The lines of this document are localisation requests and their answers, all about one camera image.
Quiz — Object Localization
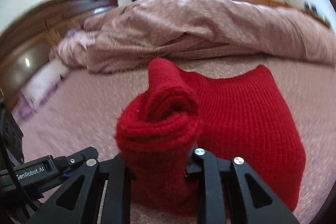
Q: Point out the dark items on ledge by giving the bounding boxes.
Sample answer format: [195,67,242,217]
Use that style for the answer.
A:
[303,2,318,15]

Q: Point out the dark wooden headboard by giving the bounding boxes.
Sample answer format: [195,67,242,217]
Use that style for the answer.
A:
[1,0,118,110]

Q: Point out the red knit cardigan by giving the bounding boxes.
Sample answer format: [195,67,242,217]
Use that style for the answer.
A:
[115,58,306,216]

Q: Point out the pink floral duvet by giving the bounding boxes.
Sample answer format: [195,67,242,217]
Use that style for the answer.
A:
[50,0,335,73]

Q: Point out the white pillow purple trim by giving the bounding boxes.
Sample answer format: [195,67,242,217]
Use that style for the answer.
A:
[18,59,71,119]

